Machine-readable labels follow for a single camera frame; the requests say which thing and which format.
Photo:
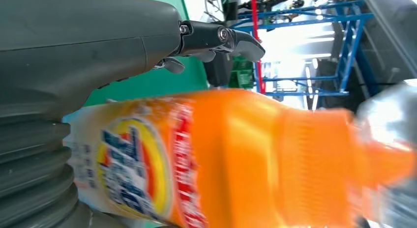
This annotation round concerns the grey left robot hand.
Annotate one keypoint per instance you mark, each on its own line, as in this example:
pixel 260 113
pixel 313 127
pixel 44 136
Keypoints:
pixel 81 41

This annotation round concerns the white desk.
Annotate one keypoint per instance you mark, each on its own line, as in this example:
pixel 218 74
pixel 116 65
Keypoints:
pixel 195 5

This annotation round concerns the black carrying case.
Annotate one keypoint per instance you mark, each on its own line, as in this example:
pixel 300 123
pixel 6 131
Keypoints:
pixel 218 72

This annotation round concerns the green plastic crate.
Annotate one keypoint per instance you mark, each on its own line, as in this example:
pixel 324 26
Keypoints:
pixel 241 75

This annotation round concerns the blue metal shelving rack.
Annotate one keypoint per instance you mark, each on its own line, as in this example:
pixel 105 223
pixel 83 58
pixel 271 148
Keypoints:
pixel 347 50

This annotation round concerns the red metal post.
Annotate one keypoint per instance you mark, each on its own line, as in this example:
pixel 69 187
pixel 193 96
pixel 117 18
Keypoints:
pixel 260 80

